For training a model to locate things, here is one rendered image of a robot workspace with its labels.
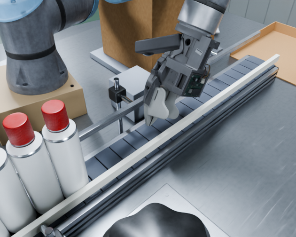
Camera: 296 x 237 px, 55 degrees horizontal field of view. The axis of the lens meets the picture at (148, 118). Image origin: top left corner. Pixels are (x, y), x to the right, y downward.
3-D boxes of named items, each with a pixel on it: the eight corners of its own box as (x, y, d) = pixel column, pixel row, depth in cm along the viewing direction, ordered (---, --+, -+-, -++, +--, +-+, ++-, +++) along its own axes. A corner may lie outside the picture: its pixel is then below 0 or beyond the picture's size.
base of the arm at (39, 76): (20, 102, 67) (8, 65, 61) (-1, 75, 76) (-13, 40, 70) (78, 82, 74) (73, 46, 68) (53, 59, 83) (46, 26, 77)
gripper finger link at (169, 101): (163, 137, 58) (182, 96, 55) (144, 122, 62) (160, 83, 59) (172, 135, 61) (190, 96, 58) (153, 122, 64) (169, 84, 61)
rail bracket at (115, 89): (131, 148, 68) (128, 93, 57) (112, 132, 72) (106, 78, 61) (141, 141, 70) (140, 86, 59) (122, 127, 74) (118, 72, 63)
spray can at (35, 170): (39, 221, 49) (-3, 138, 36) (32, 199, 53) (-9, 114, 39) (68, 208, 51) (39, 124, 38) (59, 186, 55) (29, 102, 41)
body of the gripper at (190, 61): (177, 99, 51) (206, 35, 48) (145, 80, 56) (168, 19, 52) (198, 100, 57) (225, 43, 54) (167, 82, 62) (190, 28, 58)
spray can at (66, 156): (73, 207, 51) (46, 123, 38) (57, 190, 54) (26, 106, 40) (96, 189, 54) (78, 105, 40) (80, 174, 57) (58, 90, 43)
